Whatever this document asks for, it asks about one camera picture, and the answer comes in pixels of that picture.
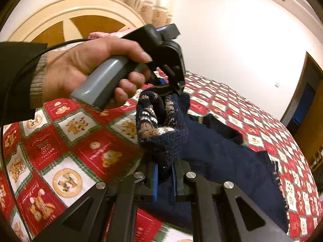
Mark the navy patterned knit sweater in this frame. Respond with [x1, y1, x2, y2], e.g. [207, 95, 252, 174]
[136, 90, 289, 232]

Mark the dark sleeve forearm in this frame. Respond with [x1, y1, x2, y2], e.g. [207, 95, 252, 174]
[1, 42, 47, 125]

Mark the person's left hand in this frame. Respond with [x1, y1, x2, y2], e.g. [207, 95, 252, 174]
[42, 36, 152, 103]

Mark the folded pink quilt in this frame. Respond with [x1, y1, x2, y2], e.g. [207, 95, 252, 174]
[88, 28, 136, 40]

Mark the red patchwork bear bedspread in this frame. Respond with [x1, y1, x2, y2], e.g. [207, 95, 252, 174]
[1, 72, 322, 241]

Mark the cream and gold headboard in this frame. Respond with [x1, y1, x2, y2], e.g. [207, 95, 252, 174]
[8, 0, 145, 46]

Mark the wooden chair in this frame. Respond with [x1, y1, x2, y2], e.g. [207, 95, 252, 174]
[309, 146, 322, 184]

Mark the brown wooden door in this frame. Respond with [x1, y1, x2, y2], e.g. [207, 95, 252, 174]
[281, 53, 322, 160]

